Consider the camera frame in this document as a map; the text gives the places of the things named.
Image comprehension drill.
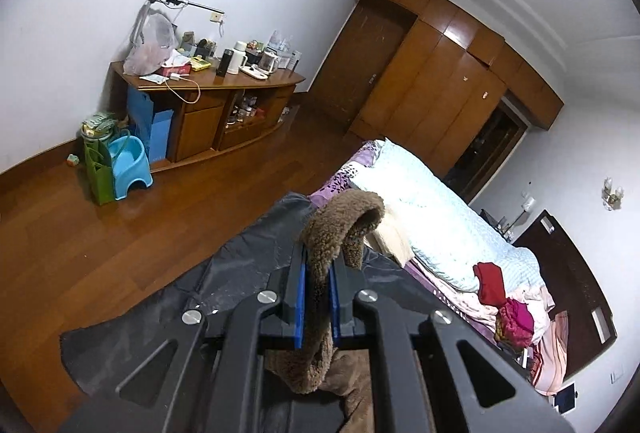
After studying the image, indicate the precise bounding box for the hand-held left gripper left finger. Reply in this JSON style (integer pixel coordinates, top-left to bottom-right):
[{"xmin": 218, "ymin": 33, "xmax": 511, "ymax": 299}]
[{"xmin": 55, "ymin": 245, "xmax": 308, "ymax": 433}]

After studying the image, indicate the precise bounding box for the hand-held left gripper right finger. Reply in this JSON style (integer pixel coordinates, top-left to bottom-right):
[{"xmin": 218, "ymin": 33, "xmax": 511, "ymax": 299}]
[{"xmin": 327, "ymin": 258, "xmax": 576, "ymax": 433}]

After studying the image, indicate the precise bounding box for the pink blanket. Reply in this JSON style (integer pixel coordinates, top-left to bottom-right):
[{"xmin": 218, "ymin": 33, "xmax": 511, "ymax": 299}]
[{"xmin": 420, "ymin": 263, "xmax": 571, "ymax": 394}]

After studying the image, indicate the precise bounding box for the clear electric kettle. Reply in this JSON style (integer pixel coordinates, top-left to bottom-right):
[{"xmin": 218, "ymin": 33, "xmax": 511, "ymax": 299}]
[{"xmin": 260, "ymin": 47, "xmax": 281, "ymax": 74}]

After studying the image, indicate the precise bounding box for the light blue quilt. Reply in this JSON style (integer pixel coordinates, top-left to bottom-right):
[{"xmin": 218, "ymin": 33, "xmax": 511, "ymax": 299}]
[{"xmin": 347, "ymin": 138, "xmax": 548, "ymax": 294}]

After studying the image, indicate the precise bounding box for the blue paper bag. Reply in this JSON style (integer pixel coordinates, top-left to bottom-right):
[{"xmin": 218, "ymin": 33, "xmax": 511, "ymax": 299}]
[{"xmin": 126, "ymin": 85, "xmax": 175, "ymax": 164}]

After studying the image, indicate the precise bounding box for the light blue plastic stool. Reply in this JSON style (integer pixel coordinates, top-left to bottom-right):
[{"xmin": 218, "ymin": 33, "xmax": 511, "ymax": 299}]
[{"xmin": 107, "ymin": 135, "xmax": 154, "ymax": 201}]

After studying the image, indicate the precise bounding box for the red garment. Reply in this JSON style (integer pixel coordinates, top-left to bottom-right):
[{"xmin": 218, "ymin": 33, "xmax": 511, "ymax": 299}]
[{"xmin": 472, "ymin": 262, "xmax": 507, "ymax": 306}]

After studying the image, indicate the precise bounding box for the magenta garment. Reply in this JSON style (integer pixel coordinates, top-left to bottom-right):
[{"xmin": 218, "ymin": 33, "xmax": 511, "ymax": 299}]
[{"xmin": 495, "ymin": 298, "xmax": 535, "ymax": 349}]

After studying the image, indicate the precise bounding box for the group of small jars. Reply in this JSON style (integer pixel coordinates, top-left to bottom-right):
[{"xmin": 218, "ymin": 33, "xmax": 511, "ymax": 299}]
[{"xmin": 225, "ymin": 95, "xmax": 266, "ymax": 126}]

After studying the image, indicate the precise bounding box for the cream folded cloth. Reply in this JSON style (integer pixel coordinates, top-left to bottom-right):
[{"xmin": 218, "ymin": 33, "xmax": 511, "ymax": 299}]
[{"xmin": 370, "ymin": 208, "xmax": 416, "ymax": 264}]

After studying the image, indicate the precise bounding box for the white charging cable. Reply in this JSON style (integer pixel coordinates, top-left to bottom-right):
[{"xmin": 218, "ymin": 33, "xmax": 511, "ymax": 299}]
[{"xmin": 165, "ymin": 72, "xmax": 201, "ymax": 106}]

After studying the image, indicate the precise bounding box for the green bag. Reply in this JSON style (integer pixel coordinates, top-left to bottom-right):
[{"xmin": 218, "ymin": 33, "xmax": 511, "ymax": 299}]
[{"xmin": 82, "ymin": 133, "xmax": 117, "ymax": 206}]

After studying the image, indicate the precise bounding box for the wooden cabinet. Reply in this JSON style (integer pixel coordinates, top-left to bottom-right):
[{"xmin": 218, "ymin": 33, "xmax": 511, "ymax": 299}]
[{"xmin": 110, "ymin": 60, "xmax": 307, "ymax": 164}]

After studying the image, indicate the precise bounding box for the wall lamp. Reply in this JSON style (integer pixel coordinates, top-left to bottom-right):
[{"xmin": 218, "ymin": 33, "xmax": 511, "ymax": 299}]
[{"xmin": 601, "ymin": 178, "xmax": 626, "ymax": 210}]

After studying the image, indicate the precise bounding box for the dark wooden headboard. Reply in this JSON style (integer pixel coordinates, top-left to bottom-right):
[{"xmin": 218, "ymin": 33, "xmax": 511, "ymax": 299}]
[{"xmin": 512, "ymin": 209, "xmax": 618, "ymax": 381}]

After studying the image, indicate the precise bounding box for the dark bedside table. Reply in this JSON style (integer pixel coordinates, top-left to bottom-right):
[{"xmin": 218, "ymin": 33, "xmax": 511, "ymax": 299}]
[{"xmin": 480, "ymin": 209, "xmax": 518, "ymax": 241}]

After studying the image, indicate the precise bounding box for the bed with light blue quilt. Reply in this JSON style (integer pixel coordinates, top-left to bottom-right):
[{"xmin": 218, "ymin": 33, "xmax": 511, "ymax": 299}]
[{"xmin": 307, "ymin": 140, "xmax": 526, "ymax": 354}]

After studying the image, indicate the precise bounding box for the dark doorway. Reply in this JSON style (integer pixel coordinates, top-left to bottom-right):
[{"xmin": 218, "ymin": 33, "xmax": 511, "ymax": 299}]
[{"xmin": 442, "ymin": 95, "xmax": 528, "ymax": 204}]

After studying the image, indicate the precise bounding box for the pale green packet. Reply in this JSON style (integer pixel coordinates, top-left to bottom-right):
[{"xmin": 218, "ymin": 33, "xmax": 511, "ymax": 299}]
[{"xmin": 80, "ymin": 111, "xmax": 121, "ymax": 138}]

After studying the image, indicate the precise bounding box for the group of clear bottles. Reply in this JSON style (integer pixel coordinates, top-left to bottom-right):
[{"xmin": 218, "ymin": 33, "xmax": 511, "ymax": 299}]
[{"xmin": 267, "ymin": 30, "xmax": 297, "ymax": 60}]

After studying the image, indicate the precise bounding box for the white thermos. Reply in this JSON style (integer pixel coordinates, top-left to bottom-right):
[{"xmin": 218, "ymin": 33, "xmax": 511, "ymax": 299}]
[{"xmin": 227, "ymin": 41, "xmax": 249, "ymax": 75}]

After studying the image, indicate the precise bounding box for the wooden wardrobe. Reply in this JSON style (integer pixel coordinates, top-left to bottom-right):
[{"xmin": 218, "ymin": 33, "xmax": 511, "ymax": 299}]
[{"xmin": 305, "ymin": 0, "xmax": 566, "ymax": 178}]

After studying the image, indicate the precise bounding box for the translucent plastic bag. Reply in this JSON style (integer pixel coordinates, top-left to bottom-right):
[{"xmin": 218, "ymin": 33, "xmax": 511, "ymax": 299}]
[{"xmin": 122, "ymin": 13, "xmax": 178, "ymax": 76}]

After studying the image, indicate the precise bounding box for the brown fleece garment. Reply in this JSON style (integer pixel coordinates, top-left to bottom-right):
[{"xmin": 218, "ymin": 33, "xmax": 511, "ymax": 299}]
[{"xmin": 264, "ymin": 190, "xmax": 387, "ymax": 433}]

